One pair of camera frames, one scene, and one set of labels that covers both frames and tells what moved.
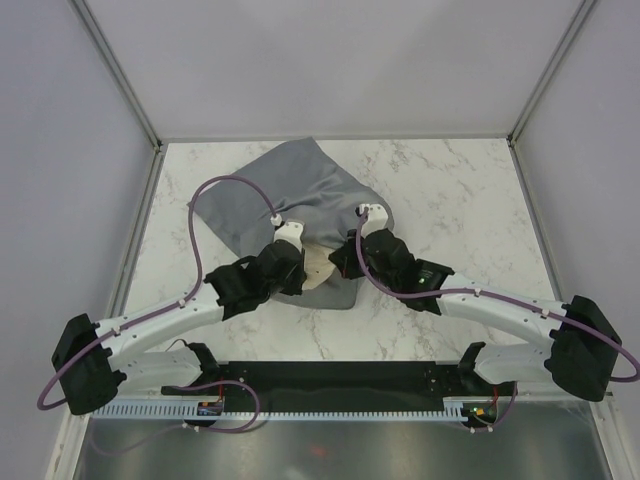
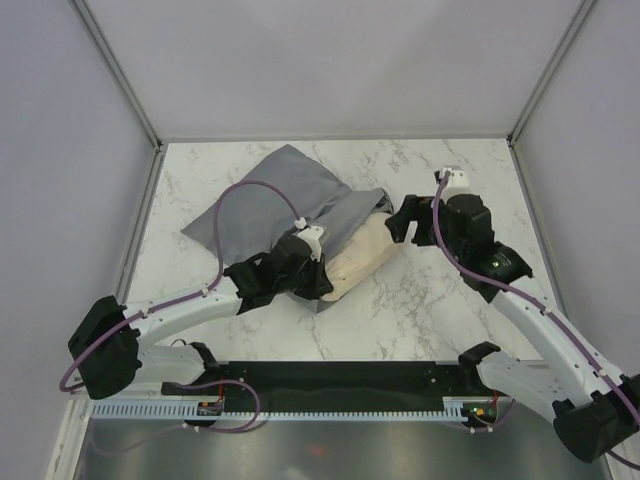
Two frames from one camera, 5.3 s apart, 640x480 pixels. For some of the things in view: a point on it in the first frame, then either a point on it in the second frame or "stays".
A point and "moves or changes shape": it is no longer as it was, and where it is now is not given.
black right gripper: (343, 258) → (414, 208)
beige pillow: (318, 266) moves or changes shape
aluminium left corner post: (85, 14) stays
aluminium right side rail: (536, 219) stays
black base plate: (329, 380) stays
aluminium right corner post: (581, 14) stays
